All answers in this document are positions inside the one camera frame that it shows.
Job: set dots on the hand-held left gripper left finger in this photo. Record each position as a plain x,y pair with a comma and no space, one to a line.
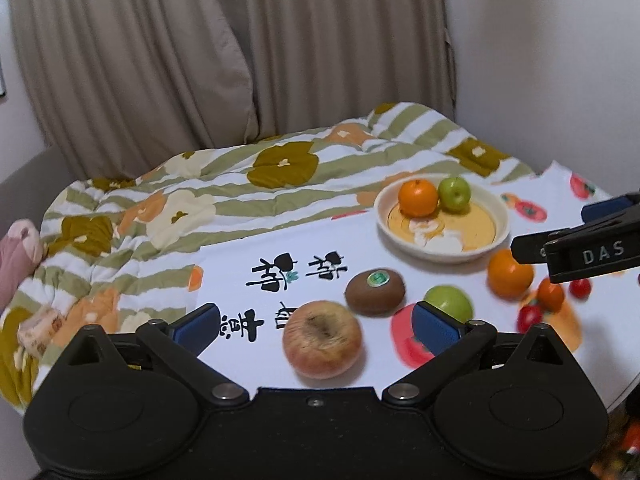
200,328

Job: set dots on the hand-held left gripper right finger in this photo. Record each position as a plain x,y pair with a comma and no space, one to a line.
434,332

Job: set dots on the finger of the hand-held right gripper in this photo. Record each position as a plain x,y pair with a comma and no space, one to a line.
590,255
607,208

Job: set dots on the green apple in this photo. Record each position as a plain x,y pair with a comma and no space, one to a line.
454,193
450,302

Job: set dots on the small cherry tomato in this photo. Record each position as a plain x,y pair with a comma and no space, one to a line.
580,287

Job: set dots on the small tangerine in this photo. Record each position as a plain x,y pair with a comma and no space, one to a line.
550,295

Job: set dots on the brown kiwi with green sticker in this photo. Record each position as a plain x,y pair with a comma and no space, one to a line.
375,292

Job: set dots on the cream ceramic bowl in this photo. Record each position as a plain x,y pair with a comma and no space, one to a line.
450,255

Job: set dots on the large orange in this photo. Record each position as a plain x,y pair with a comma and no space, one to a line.
510,276

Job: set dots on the red tomato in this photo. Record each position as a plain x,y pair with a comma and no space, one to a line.
529,316

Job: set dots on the red apple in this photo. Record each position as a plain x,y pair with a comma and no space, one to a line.
322,340

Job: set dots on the white persimmon printed cloth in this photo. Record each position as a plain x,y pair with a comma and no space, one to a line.
260,320

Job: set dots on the medium orange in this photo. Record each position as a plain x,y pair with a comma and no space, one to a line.
417,198

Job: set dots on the floral striped blanket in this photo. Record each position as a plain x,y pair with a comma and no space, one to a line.
210,185

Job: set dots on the small snack packet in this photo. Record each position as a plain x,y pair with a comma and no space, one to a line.
41,332

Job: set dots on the pink pillow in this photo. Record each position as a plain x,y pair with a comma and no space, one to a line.
17,260

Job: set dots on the beige curtain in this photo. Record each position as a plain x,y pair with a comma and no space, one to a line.
150,60

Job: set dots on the grey upholstered bed frame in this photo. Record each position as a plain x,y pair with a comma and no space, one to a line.
30,175

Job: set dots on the dark wall picture frame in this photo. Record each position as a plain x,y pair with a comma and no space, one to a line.
2,80

